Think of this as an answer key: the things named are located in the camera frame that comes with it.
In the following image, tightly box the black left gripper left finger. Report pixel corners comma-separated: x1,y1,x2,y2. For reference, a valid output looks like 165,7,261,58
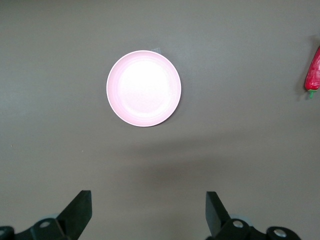
0,189,93,240

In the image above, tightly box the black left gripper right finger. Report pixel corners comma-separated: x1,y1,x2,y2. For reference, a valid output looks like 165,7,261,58
205,191,300,240

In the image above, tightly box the red chili pepper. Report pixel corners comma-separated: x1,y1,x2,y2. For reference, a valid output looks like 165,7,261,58
303,46,320,100

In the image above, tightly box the pink round plate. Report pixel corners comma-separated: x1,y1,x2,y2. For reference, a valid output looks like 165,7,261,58
106,49,182,128

